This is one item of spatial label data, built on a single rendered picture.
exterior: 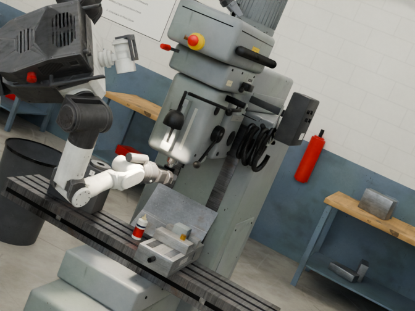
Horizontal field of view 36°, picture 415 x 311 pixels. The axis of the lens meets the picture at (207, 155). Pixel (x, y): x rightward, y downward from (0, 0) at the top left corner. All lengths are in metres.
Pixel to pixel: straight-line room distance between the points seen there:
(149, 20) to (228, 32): 5.14
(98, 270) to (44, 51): 0.87
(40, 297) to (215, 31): 1.13
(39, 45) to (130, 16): 5.45
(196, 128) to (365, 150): 4.30
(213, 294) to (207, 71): 0.83
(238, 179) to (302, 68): 3.97
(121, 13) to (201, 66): 5.20
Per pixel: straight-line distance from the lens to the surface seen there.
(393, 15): 6.63
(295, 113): 2.56
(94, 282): 2.45
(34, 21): 2.09
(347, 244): 6.64
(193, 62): 2.36
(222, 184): 2.83
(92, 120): 2.01
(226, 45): 2.22
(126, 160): 2.32
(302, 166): 6.50
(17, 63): 2.06
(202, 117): 2.37
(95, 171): 2.66
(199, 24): 2.27
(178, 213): 2.88
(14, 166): 4.33
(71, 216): 2.62
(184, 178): 2.90
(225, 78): 2.31
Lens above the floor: 1.79
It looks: 10 degrees down
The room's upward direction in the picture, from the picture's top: 23 degrees clockwise
